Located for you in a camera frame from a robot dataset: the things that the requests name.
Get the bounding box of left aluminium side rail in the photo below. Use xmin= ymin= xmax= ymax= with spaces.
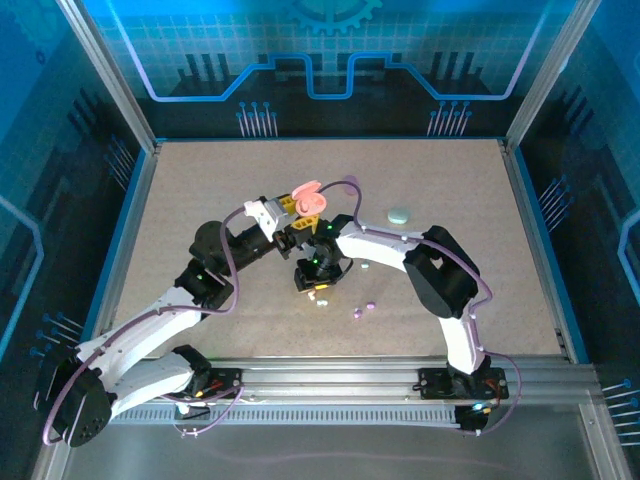
xmin=29 ymin=142 xmax=161 ymax=480

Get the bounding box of right aluminium side rail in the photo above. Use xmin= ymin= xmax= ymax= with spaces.
xmin=499 ymin=139 xmax=629 ymax=480

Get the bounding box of pink earbud charging case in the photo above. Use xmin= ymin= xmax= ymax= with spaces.
xmin=291 ymin=178 xmax=329 ymax=219

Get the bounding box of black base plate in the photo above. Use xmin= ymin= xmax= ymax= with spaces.
xmin=418 ymin=367 xmax=510 ymax=401
xmin=164 ymin=367 xmax=246 ymax=401

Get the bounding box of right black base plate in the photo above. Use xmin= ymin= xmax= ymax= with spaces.
xmin=418 ymin=367 xmax=510 ymax=401

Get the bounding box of aluminium frame post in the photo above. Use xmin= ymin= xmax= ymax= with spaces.
xmin=501 ymin=0 xmax=602 ymax=154
xmin=53 ymin=0 xmax=160 ymax=154

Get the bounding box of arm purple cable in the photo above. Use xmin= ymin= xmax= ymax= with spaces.
xmin=42 ymin=203 xmax=249 ymax=448
xmin=318 ymin=179 xmax=524 ymax=437

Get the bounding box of aluminium side rail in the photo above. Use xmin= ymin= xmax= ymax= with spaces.
xmin=29 ymin=142 xmax=161 ymax=480
xmin=499 ymin=139 xmax=629 ymax=480

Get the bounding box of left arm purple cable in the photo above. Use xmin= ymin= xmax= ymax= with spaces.
xmin=42 ymin=203 xmax=249 ymax=448

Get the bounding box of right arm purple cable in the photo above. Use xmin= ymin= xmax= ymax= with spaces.
xmin=318 ymin=179 xmax=524 ymax=437

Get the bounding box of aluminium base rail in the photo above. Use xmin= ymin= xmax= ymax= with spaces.
xmin=112 ymin=355 xmax=601 ymax=409

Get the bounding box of left aluminium frame post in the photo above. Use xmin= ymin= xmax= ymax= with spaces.
xmin=53 ymin=0 xmax=160 ymax=154

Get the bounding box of right aluminium frame post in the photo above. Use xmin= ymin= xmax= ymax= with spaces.
xmin=501 ymin=0 xmax=602 ymax=154

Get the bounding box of grey slotted cable duct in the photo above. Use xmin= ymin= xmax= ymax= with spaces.
xmin=109 ymin=403 xmax=464 ymax=427

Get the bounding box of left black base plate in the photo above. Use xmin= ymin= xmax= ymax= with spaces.
xmin=164 ymin=367 xmax=246 ymax=401

